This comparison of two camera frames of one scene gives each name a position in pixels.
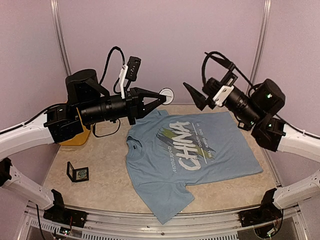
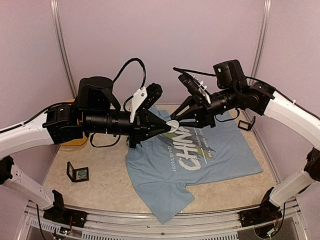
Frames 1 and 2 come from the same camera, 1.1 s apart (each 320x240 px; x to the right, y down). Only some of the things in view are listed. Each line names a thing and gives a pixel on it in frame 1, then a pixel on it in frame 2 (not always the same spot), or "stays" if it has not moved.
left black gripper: x=133 y=102 -> x=142 y=128
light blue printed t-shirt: x=168 y=150 stays
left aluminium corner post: x=59 y=32 stays
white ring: x=169 y=95 -> x=174 y=126
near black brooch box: x=77 y=175 stays
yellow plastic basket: x=80 y=138 stays
